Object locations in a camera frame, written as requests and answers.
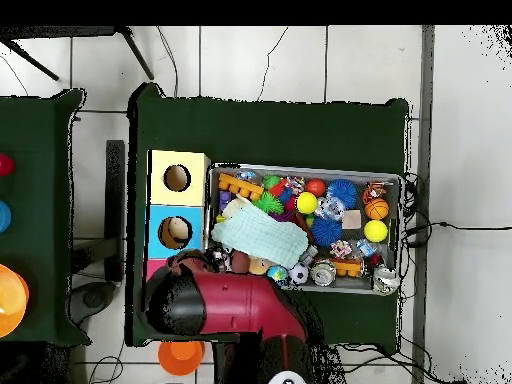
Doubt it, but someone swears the black cable bundle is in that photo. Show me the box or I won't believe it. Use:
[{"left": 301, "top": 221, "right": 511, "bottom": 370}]
[{"left": 339, "top": 342, "right": 469, "bottom": 384}]

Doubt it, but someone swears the black upright stand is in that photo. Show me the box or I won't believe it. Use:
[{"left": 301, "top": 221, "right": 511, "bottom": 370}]
[{"left": 69, "top": 139, "right": 126, "bottom": 325}]

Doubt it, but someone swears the black white soccer ball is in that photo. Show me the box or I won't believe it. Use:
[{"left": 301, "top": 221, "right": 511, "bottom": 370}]
[{"left": 287, "top": 262, "right": 310, "bottom": 286}]

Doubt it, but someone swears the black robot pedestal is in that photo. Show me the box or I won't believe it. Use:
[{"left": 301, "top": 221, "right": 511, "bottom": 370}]
[{"left": 211, "top": 341, "right": 261, "bottom": 384}]

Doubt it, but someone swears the dark green table cloth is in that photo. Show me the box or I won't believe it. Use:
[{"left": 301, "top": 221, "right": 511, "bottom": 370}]
[
  {"left": 0, "top": 88, "right": 91, "bottom": 347},
  {"left": 126, "top": 81, "right": 410, "bottom": 355}
]

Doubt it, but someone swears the blue plastic cup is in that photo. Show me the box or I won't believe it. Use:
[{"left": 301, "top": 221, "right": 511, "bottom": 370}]
[{"left": 0, "top": 199, "right": 13, "bottom": 235}]

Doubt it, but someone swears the crushed silver drink can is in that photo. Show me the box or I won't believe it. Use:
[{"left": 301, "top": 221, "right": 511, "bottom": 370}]
[{"left": 371, "top": 265, "right": 401, "bottom": 297}]

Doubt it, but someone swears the black tripod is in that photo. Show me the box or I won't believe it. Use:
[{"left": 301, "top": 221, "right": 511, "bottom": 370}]
[{"left": 0, "top": 25, "right": 155, "bottom": 81}]

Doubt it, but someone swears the globe print ball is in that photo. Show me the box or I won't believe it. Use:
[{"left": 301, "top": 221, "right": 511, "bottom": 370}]
[{"left": 266, "top": 264, "right": 290, "bottom": 287}]

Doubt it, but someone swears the blue spiky ball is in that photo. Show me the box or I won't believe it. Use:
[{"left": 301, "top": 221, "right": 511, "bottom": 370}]
[
  {"left": 326, "top": 178, "right": 358, "bottom": 210},
  {"left": 309, "top": 215, "right": 344, "bottom": 248}
]

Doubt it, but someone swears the large orange plastic cup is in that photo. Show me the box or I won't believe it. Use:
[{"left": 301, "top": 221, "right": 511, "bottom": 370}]
[{"left": 0, "top": 263, "right": 30, "bottom": 339}]

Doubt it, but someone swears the thin black cable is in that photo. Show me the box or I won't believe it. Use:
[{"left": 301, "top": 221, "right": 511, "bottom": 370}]
[
  {"left": 155, "top": 25, "right": 180, "bottom": 98},
  {"left": 256, "top": 25, "right": 290, "bottom": 102}
]

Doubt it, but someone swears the smooth yellow ball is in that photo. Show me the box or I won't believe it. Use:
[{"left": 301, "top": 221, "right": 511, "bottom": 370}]
[{"left": 295, "top": 191, "right": 320, "bottom": 215}]

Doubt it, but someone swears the yellow tennis ball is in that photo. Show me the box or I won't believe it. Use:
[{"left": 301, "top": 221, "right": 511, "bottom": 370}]
[{"left": 363, "top": 219, "right": 390, "bottom": 244}]

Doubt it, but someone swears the mint green cloth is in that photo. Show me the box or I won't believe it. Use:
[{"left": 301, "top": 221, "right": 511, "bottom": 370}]
[{"left": 210, "top": 204, "right": 310, "bottom": 270}]

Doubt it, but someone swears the orange basketball toy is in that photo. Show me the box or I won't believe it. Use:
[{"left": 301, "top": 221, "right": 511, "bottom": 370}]
[{"left": 364, "top": 198, "right": 391, "bottom": 222}]

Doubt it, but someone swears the black power cable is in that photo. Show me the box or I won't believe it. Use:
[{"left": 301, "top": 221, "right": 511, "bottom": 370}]
[{"left": 401, "top": 171, "right": 512, "bottom": 251}]

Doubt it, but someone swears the orange red ball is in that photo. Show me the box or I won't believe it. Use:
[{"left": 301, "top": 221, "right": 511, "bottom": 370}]
[{"left": 305, "top": 178, "right": 328, "bottom": 198}]

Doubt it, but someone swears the shallow clear mesh bin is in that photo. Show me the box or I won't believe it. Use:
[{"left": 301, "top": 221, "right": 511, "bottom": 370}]
[{"left": 201, "top": 162, "right": 404, "bottom": 296}]

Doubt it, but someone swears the wooden three-hole box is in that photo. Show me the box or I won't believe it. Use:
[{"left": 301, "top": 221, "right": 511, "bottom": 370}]
[{"left": 141, "top": 149, "right": 212, "bottom": 281}]

